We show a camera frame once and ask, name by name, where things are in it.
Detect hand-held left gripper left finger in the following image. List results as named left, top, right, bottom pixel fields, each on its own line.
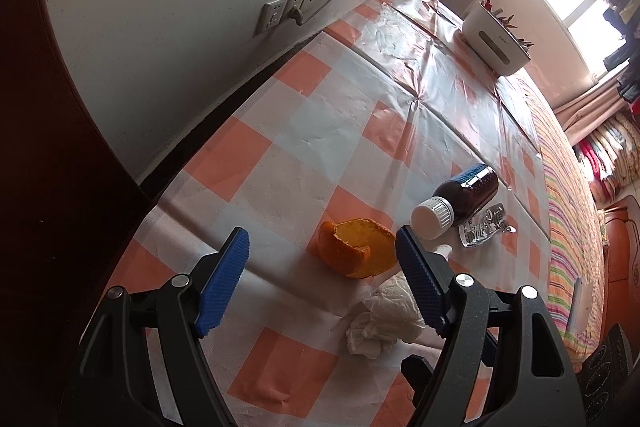
left=60, top=227, right=251, bottom=427

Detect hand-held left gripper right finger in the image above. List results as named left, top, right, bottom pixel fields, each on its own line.
left=395, top=225, right=588, bottom=427

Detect orange peel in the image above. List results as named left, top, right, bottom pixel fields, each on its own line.
left=318, top=218, right=398, bottom=280

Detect white desktop bin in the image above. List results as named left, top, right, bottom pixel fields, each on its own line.
left=462, top=1, right=532, bottom=76

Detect crumpled white tissue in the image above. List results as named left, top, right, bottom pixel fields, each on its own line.
left=346, top=273, right=426, bottom=360

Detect white slim remote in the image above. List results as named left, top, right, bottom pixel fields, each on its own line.
left=567, top=277, right=593, bottom=333

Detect silver blister pack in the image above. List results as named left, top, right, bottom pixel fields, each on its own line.
left=458, top=202, right=516, bottom=249

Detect brown bottle with white cap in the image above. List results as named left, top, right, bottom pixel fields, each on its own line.
left=411, top=163, right=499, bottom=240

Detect orange wooden cabinet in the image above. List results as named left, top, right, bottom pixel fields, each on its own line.
left=597, top=194, right=640, bottom=323

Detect striped bed sheet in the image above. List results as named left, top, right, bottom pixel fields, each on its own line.
left=520, top=72, right=608, bottom=358

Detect orange checkered tablecloth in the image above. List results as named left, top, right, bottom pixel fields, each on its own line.
left=95, top=0, right=551, bottom=427

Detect dark wooden panel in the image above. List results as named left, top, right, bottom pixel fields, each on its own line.
left=0, top=0, right=156, bottom=427

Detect stack of folded quilts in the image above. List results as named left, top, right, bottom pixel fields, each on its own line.
left=575, top=114, right=640, bottom=202

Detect pink curtain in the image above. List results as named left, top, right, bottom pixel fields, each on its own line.
left=552, top=77, right=626, bottom=128

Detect dark hanging clothes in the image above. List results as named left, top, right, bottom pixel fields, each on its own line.
left=575, top=0, right=640, bottom=115

